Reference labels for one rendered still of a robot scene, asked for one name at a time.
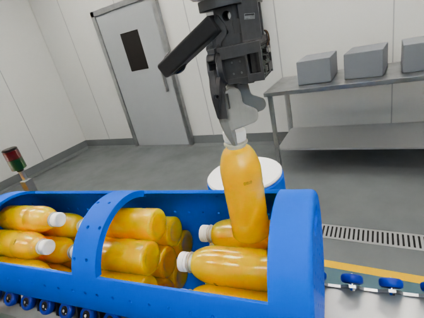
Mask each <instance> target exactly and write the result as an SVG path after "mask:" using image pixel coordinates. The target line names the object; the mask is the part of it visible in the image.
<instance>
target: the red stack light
mask: <svg viewBox="0 0 424 318"><path fill-rule="evenodd" d="M2 154H3V157H4V158H5V160H6V161H7V162H10V161H13V160H16V159H18V158H20V157H21V156H22V155H21V153H20V151H19V149H18V148H17V149H16V150H14V151H11V152H9V153H2Z"/></svg>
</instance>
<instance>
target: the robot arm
mask: <svg viewBox="0 0 424 318"><path fill-rule="evenodd" d="M190 1H192V2H199V3H198V4H197V5H198V8H199V13H200V14H202V13H210V12H213V14H214V15H209V16H207V17H205V19H204V20H203V21H202V22H200V24H199V25H198V26H197V27H196V28H195V29H193V31H192V32H191V33H190V34H188V36H187V37H186V38H184V39H183V40H182V41H181V42H180V43H179V44H178V45H177V46H176V47H175V48H174V49H173V50H171V51H169V52H167V53H166V54H165V57H164V59H163V60H162V61H161V62H160V63H159V64H158V69H159V70H160V71H161V73H162V74H163V75H164V77H166V78H168V77H169V76H171V75H173V74H180V73H181V72H183V71H184V69H185V68H186V66H187V64H188V63H189V62H190V61H191V60H192V59H194V58H195V57H196V56H197V55H198V54H199V53H200V52H201V51H202V50H203V49H204V48H205V47H206V46H207V47H206V51H207V53H208V55H207V56H206V65H207V72H208V77H209V88H210V93H211V99H212V102H213V105H214V108H215V112H216V116H217V118H218V119H219V122H220V125H221V128H222V129H223V132H224V133H225V136H226V137H227V138H228V140H229V141H230V142H231V144H232V145H233V146H237V137H236V132H235V130H236V129H239V128H241V127H244V126H247V125H249V124H252V123H255V122H256V121H257V119H258V117H259V115H258V112H260V111H262V110H264V109H265V107H266V101H265V99H263V98H262V97H258V96H256V95H253V94H252V93H251V92H250V88H249V83H254V82H255V81H262V80H265V78H266V77H267V76H268V75H269V74H270V72H271V71H273V63H272V57H271V48H270V38H269V33H268V31H267V30H264V27H263V22H262V12H261V2H262V0H190ZM229 12H230V14H231V18H230V19H229V18H228V13H229ZM264 31H265V32H266V34H264Z"/></svg>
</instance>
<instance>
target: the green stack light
mask: <svg viewBox="0 0 424 318"><path fill-rule="evenodd" d="M7 164H8V165H9V167H10V169H11V171H12V172H15V171H18V170H21V169H23V168H25V167H26V166H27V165H26V163H25V161H24V159H23V157H22V156H21V157H20V158H18V159H16V160H13V161H10V162H7Z"/></svg>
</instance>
